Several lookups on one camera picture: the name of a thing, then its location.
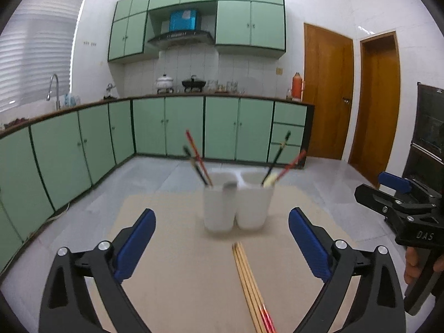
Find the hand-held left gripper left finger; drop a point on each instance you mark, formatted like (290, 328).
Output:
(137, 242)

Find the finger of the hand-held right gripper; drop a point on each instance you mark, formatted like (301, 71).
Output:
(393, 180)
(374, 196)

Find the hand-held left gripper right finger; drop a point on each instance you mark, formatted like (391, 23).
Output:
(308, 246)

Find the bamboo chopstick red print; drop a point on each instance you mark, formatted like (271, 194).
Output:
(245, 284)
(252, 284)
(248, 284)
(255, 284)

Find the dark chopstick red end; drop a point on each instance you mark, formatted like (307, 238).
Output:
(291, 164)
(197, 152)

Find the white double utensil holder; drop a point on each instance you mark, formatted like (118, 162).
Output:
(218, 211)

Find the black chopstick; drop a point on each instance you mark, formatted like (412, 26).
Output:
(195, 164)
(279, 151)

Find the person's right hand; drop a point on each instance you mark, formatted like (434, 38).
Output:
(412, 263)

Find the black glass cabinet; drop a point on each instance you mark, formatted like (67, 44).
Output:
(426, 128)

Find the green drawer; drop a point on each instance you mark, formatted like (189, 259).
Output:
(287, 135)
(293, 152)
(290, 112)

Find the closed wooden door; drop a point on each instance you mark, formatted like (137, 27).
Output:
(327, 93)

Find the green base cabinets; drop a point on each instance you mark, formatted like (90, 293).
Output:
(184, 125)

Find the orange thermos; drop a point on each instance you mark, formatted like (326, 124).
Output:
(297, 86)

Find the silver kettle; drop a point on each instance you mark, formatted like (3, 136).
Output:
(109, 91)

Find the clear plastic bottles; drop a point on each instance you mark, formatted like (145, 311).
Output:
(71, 100)

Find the white cooking pot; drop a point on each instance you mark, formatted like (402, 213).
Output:
(164, 83)

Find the metal faucet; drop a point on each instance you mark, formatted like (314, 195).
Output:
(58, 97)

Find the black wok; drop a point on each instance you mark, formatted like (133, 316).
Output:
(194, 83)

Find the dark cloth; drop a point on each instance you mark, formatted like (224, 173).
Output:
(15, 122)

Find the black range hood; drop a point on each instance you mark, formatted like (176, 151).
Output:
(180, 36)

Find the white window blind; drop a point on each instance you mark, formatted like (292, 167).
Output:
(34, 41)

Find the blue box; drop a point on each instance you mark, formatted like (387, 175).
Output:
(183, 20)

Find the wooden door with frame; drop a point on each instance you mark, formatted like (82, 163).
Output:
(376, 111)

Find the green wall cabinets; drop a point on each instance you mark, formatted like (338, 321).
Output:
(249, 24)

